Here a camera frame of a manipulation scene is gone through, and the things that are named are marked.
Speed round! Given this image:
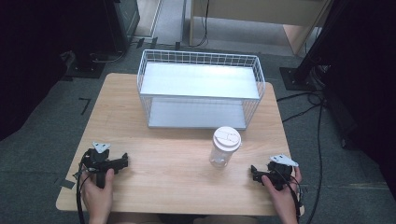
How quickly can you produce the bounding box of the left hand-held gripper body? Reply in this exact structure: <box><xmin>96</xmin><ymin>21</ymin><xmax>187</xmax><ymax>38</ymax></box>
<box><xmin>79</xmin><ymin>141</ymin><xmax>125</xmax><ymax>189</ymax></box>

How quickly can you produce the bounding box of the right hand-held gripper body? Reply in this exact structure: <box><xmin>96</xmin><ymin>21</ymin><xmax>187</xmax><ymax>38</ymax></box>
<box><xmin>257</xmin><ymin>154</ymin><xmax>300</xmax><ymax>191</ymax></box>

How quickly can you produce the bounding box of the person's right hand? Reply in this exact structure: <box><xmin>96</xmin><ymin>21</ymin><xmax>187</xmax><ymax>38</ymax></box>
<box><xmin>261</xmin><ymin>166</ymin><xmax>304</xmax><ymax>217</ymax></box>

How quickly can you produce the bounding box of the person's left hand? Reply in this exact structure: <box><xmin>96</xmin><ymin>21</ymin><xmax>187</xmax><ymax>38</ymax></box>
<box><xmin>80</xmin><ymin>168</ymin><xmax>116</xmax><ymax>218</ymax></box>

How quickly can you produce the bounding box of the clear plastic cup white lid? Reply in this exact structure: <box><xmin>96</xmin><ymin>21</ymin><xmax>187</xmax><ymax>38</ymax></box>
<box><xmin>208</xmin><ymin>125</ymin><xmax>243</xmax><ymax>169</ymax></box>

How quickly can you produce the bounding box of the black tape strip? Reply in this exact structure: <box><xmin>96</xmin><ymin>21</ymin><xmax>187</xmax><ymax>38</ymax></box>
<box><xmin>60</xmin><ymin>178</ymin><xmax>77</xmax><ymax>190</ymax></box>

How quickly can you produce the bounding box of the black cabinet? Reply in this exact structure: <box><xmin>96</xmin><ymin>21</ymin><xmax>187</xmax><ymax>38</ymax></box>
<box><xmin>102</xmin><ymin>0</ymin><xmax>141</xmax><ymax>54</ymax></box>

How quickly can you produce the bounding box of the light wooden desk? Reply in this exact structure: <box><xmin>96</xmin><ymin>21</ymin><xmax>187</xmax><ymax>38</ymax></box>
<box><xmin>188</xmin><ymin>0</ymin><xmax>332</xmax><ymax>56</ymax></box>

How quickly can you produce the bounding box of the right hand-held gripper cable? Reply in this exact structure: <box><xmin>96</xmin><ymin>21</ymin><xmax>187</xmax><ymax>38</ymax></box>
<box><xmin>274</xmin><ymin>169</ymin><xmax>304</xmax><ymax>223</ymax></box>

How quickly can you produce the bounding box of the hand-held gripper cable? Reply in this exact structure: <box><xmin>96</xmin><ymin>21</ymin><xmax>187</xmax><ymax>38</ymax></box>
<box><xmin>73</xmin><ymin>161</ymin><xmax>94</xmax><ymax>224</ymax></box>
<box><xmin>274</xmin><ymin>169</ymin><xmax>304</xmax><ymax>223</ymax></box>

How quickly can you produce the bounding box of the left hand-held gripper cable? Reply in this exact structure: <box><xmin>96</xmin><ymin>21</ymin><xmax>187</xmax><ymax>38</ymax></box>
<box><xmin>73</xmin><ymin>161</ymin><xmax>94</xmax><ymax>224</ymax></box>

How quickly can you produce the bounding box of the long black floor cable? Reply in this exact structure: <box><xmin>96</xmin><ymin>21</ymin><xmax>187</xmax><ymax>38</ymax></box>
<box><xmin>305</xmin><ymin>92</ymin><xmax>326</xmax><ymax>224</ymax></box>

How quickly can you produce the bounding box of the black stand with base plate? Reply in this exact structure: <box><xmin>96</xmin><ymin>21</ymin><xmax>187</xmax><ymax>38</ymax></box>
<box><xmin>278</xmin><ymin>0</ymin><xmax>353</xmax><ymax>92</ymax></box>
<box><xmin>64</xmin><ymin>46</ymin><xmax>106</xmax><ymax>79</ymax></box>

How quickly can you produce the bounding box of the black cable by cabinet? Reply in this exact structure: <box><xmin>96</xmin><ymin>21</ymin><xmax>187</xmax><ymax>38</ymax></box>
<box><xmin>89</xmin><ymin>40</ymin><xmax>132</xmax><ymax>64</ymax></box>

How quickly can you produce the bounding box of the white wire shelf rack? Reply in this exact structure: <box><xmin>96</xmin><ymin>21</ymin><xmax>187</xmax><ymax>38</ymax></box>
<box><xmin>136</xmin><ymin>49</ymin><xmax>266</xmax><ymax>131</ymax></box>

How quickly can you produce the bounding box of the black hanging cable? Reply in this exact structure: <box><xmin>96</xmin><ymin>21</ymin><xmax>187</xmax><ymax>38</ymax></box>
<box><xmin>190</xmin><ymin>0</ymin><xmax>210</xmax><ymax>49</ymax></box>

